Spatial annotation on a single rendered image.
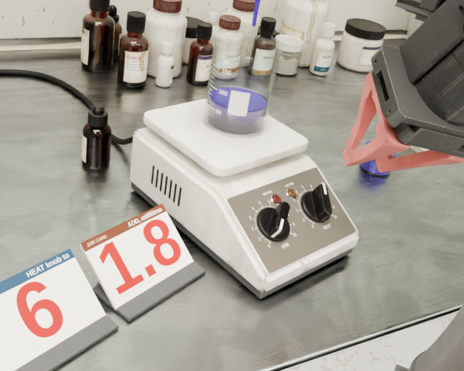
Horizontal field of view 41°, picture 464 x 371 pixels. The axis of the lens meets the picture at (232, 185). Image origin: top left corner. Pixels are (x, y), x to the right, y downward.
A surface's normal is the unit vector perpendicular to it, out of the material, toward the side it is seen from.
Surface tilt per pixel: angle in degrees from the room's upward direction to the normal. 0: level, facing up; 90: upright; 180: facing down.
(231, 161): 0
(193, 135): 0
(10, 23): 90
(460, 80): 96
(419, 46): 78
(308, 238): 30
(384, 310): 0
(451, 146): 117
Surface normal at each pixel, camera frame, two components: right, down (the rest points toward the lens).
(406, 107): 0.45, -0.48
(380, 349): 0.15, -0.84
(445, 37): -0.89, -0.15
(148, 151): -0.74, 0.25
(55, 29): 0.47, 0.53
